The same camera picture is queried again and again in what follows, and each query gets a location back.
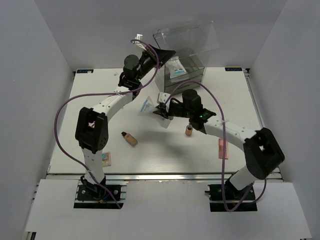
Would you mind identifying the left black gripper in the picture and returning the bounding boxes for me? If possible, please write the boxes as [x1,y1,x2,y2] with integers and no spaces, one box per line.
[135,44,175,82]

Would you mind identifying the white wipes pack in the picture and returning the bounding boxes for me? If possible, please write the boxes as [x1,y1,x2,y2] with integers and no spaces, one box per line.
[137,96,173,129]
[166,56,187,80]

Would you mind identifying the foundation bottle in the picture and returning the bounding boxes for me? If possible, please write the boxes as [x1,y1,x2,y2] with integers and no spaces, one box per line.
[121,131,138,147]
[184,123,194,137]

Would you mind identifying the clear acrylic drawer organizer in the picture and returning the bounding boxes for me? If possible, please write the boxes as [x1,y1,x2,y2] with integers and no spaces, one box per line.
[153,18,220,93]

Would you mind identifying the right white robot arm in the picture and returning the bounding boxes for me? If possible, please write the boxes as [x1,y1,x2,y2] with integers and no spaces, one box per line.
[154,89,285,200]

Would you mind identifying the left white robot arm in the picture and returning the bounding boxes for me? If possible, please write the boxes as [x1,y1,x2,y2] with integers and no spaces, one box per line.
[75,46,176,200]

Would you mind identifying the long pink blush palette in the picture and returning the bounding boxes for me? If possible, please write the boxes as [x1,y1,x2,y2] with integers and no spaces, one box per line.
[218,138,229,160]

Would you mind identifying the right blue table label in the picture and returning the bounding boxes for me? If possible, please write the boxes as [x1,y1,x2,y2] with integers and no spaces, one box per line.
[224,67,243,72]

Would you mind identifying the blue table label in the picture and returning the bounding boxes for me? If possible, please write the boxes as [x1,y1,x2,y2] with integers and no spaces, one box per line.
[224,67,243,72]
[76,69,94,74]

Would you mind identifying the colourful eyeshadow palette left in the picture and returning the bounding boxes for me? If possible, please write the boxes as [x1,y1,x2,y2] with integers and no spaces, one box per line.
[102,152,111,167]

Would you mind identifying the left blue table label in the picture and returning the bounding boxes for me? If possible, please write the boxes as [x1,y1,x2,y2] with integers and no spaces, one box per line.
[76,69,94,74]

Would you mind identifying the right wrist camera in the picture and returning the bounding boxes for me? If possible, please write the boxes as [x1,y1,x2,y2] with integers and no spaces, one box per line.
[157,92,171,104]

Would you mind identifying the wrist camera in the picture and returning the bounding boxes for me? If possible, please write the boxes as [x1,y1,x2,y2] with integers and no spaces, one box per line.
[132,33,150,51]
[157,92,171,104]

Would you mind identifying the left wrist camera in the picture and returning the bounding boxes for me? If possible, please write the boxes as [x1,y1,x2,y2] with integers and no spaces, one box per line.
[132,33,150,51]

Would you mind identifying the aluminium table rail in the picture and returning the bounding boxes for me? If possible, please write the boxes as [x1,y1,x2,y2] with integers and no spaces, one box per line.
[46,172,283,182]

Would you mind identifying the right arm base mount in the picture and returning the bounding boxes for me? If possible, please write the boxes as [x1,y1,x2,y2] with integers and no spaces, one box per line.
[204,184,258,213]

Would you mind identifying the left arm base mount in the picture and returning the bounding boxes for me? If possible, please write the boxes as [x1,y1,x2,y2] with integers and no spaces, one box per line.
[73,180,127,210]

